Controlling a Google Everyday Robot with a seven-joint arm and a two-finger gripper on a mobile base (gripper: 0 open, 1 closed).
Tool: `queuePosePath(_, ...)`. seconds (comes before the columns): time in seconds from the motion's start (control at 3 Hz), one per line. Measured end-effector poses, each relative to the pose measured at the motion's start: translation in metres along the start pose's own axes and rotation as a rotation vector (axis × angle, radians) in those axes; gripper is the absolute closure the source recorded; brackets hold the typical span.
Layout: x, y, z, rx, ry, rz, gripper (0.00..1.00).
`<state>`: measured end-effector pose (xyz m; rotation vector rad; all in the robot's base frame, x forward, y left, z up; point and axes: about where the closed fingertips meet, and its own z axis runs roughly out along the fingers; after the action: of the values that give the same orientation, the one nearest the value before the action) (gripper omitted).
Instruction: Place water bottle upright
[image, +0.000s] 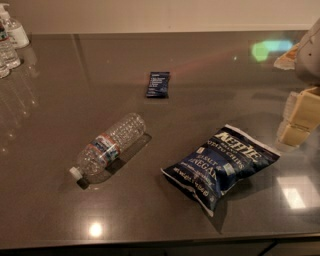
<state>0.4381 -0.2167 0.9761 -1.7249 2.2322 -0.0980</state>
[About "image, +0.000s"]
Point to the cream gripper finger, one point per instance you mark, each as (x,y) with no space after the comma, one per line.
(290,138)
(302,109)

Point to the clear plastic water bottle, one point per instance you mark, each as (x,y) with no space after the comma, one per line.
(92,162)

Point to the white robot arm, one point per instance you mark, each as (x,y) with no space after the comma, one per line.
(304,59)

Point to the white pump sanitizer bottle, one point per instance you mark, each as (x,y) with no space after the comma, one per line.
(14,28)

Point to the upright water bottle red label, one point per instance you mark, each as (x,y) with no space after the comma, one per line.
(7,51)

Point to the clear bottle at left edge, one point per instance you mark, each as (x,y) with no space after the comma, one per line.
(4,70)

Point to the blue Kettle chips bag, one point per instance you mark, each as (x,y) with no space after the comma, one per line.
(209,172)

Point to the small dark blue packet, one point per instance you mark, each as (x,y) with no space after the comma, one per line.
(158,85)

